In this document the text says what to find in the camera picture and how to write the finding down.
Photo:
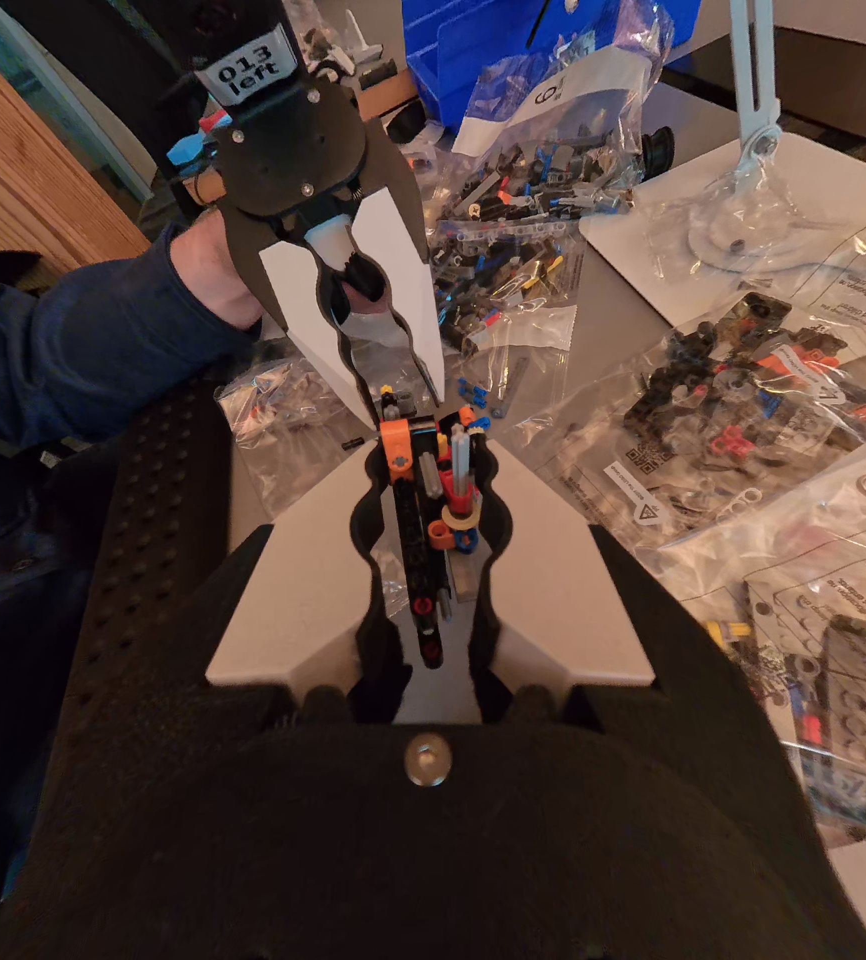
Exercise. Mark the person's left forearm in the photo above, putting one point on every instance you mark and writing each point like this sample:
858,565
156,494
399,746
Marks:
65,352

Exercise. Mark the clear bag of mixed parts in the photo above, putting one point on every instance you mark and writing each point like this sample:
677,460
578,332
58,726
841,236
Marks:
508,300

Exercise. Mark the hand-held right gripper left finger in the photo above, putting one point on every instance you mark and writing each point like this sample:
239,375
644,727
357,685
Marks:
290,600

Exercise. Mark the black rubber tire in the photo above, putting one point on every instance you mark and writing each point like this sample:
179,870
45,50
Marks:
658,154

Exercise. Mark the clear bag black orange parts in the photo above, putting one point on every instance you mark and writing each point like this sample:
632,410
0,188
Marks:
703,420

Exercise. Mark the blue plastic bin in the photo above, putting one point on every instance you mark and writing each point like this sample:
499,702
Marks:
478,45

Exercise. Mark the blue lego connector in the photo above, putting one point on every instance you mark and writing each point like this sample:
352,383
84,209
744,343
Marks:
467,390
482,396

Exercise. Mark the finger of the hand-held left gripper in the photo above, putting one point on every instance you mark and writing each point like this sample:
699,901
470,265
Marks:
410,285
298,307

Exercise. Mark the light blue object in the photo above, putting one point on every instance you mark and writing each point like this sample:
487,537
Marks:
185,150

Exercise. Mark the white lamp stand arms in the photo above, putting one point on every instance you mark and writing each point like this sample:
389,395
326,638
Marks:
838,82

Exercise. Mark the dark perforated board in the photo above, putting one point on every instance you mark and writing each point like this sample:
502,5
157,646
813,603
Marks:
148,525

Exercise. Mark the white printed sheet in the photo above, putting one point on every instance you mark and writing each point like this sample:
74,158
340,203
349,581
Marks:
643,247

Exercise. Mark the white-banded clear lego bag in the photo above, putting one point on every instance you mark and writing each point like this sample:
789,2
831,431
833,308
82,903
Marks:
583,90
815,585

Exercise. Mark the person's left hand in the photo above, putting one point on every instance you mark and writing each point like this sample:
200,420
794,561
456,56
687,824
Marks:
219,277

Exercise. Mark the person's dark clothing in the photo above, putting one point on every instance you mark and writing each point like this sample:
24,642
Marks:
5,637

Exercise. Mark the wooden panel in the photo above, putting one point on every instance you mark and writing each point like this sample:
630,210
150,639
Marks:
28,165

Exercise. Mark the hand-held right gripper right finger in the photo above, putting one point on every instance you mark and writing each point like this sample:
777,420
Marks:
575,600

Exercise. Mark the multicoloured lego assembly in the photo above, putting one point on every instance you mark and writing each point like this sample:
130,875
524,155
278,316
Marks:
410,525

